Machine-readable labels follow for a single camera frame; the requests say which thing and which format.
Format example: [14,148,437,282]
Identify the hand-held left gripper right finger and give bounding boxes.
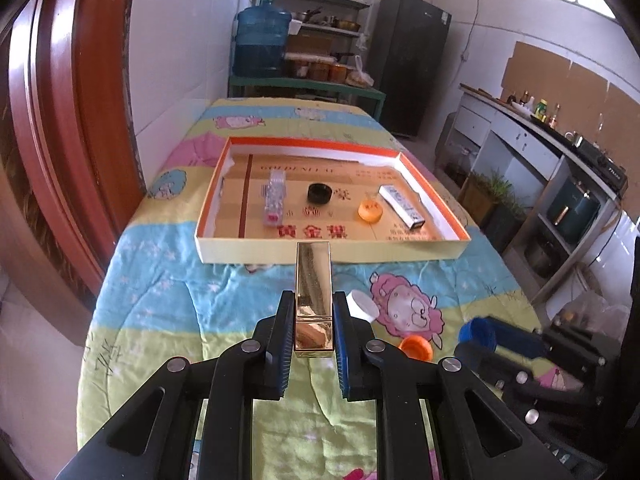
[332,290,576,480]

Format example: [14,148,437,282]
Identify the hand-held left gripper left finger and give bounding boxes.
[55,290,297,480]

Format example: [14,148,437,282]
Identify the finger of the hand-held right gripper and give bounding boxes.
[455,342,541,423]
[489,316,548,360]

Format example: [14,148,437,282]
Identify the white bottle cap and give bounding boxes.
[347,290,379,323]

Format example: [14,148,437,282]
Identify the gold rectangular box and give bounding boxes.
[294,241,337,358]

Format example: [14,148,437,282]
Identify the ribbed orange bottle cap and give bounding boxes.
[400,336,433,362]

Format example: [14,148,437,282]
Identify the shallow cardboard box tray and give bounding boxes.
[195,135,472,265]

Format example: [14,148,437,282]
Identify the smooth orange bottle cap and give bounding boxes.
[358,200,385,223]

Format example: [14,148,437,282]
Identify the clear floral cosmetic box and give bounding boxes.
[262,169,287,228]

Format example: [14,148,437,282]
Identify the white patterned small box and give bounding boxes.
[378,185,426,230]

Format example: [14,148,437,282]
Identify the dark cooking pot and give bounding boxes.
[525,240,561,276]

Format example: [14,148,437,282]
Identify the printed cartoon blanket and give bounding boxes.
[77,97,551,480]

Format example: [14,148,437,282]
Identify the dark green air fryer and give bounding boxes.
[546,176,601,241]

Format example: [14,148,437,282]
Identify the potted green plants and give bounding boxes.
[462,170,523,251]

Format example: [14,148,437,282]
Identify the black gas stove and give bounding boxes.
[575,132,628,191]

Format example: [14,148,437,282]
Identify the white kitchen counter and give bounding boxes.
[457,84,631,301]

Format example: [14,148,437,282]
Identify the green low table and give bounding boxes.
[229,75,387,121]

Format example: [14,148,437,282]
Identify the plastic bag of food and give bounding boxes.
[346,55,375,87]

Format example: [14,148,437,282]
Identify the dark refrigerator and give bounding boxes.
[372,0,452,138]

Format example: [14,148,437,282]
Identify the blue water jug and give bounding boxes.
[231,0,292,78]

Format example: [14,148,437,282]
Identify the white storage shelf rack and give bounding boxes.
[257,0,381,83]

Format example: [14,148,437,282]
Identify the cardboard sheets on wall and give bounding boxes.
[502,40,640,136]

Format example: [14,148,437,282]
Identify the red-brown wooden door frame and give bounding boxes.
[0,0,146,346]

